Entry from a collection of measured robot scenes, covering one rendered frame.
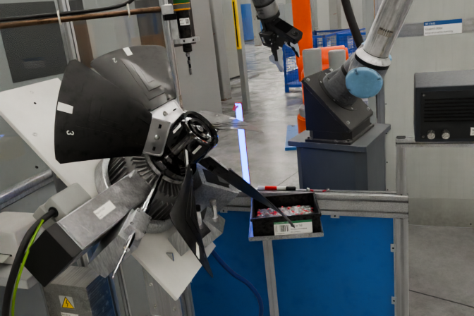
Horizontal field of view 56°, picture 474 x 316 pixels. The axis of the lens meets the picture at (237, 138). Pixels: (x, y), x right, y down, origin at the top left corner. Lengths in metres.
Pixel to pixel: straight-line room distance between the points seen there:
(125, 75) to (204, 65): 4.51
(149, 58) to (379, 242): 0.99
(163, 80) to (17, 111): 0.38
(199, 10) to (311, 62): 1.68
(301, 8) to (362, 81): 3.63
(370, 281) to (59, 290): 1.04
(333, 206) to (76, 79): 0.97
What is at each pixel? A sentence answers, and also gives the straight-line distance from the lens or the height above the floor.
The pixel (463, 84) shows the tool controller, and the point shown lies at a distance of 1.43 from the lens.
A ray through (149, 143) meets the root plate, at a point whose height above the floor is 1.21.
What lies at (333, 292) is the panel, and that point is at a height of 0.46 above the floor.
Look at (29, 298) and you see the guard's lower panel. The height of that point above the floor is 0.61.
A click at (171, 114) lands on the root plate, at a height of 1.25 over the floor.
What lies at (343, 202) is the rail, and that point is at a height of 0.83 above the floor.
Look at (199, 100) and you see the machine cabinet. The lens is 5.70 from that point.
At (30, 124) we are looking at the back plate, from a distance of 1.26.
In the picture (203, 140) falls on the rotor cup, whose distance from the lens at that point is 1.10.
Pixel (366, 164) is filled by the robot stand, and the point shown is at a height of 0.92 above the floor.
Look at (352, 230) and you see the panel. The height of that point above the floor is 0.72.
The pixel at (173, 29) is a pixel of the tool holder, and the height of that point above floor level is 1.47.
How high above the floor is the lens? 1.49
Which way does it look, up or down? 16 degrees down
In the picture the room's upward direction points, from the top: 6 degrees counter-clockwise
